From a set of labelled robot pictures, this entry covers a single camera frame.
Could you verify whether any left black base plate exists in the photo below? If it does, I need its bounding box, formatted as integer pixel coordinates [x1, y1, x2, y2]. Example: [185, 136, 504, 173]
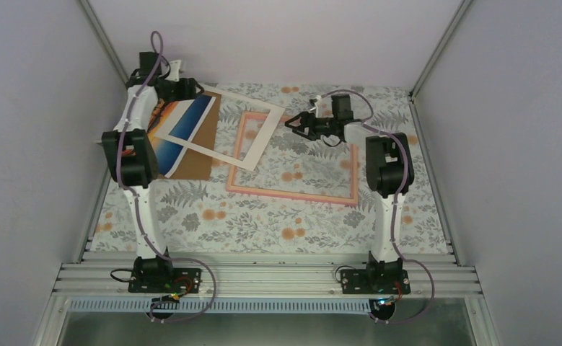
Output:
[128, 268, 202, 294]

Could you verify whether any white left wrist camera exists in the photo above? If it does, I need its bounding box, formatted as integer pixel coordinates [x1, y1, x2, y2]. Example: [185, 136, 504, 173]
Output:
[167, 60, 182, 81]

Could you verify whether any brown cardboard backing board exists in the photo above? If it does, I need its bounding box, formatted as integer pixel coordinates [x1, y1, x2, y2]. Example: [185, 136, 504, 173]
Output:
[165, 89, 223, 182]

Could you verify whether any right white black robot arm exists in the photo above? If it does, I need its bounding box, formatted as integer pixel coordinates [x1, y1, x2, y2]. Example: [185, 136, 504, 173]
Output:
[284, 89, 414, 295]

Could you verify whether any grey slotted cable duct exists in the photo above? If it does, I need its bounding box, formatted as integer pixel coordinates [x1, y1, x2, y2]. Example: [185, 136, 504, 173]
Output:
[69, 296, 371, 314]

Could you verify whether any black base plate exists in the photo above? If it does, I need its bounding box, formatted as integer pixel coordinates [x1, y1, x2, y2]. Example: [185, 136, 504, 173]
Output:
[338, 268, 411, 296]
[128, 268, 202, 294]

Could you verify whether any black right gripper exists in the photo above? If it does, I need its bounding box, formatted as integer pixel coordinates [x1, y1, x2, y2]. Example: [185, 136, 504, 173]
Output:
[285, 112, 337, 142]

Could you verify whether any white paper mat border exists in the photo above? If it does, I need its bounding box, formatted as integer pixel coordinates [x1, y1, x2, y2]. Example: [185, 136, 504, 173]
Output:
[157, 85, 285, 171]

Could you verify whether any floral patterned table mat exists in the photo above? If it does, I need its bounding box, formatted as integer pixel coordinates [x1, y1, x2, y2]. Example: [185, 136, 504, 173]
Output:
[92, 81, 449, 255]

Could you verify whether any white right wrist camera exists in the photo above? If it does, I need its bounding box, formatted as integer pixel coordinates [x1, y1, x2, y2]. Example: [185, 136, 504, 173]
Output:
[309, 97, 322, 117]

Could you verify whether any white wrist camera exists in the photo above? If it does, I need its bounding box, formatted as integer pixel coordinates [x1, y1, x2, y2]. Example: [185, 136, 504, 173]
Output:
[309, 97, 322, 117]
[167, 60, 182, 81]

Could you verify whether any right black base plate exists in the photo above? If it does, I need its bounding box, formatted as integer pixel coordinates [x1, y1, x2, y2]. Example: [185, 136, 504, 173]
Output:
[338, 268, 411, 296]

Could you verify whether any sunset photo print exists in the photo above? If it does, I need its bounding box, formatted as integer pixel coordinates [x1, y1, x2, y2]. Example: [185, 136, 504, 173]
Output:
[148, 93, 220, 180]

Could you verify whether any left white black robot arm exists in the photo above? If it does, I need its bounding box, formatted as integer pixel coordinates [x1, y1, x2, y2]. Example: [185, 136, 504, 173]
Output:
[101, 51, 204, 295]

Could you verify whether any aluminium mounting rail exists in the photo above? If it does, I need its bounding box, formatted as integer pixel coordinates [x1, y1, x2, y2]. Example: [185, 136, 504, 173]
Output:
[53, 252, 483, 298]

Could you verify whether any pink wooden picture frame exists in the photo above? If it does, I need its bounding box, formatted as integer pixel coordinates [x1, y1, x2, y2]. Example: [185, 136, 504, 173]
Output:
[226, 123, 359, 206]

